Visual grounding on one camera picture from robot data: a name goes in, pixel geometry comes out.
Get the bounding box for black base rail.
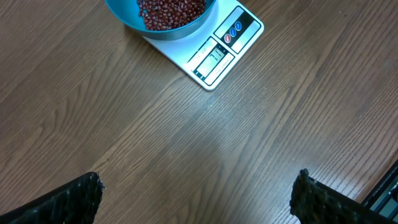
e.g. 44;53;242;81
361;161;398;223

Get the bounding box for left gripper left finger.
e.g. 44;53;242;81
1;172;104;224

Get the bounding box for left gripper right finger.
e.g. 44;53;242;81
289;169;395;224

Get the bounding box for white kitchen scale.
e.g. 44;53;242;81
146;0;265;91

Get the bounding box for blue bowl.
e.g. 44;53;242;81
105;0;217;40

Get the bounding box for red beans in bowl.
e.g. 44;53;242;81
137;0;206;30

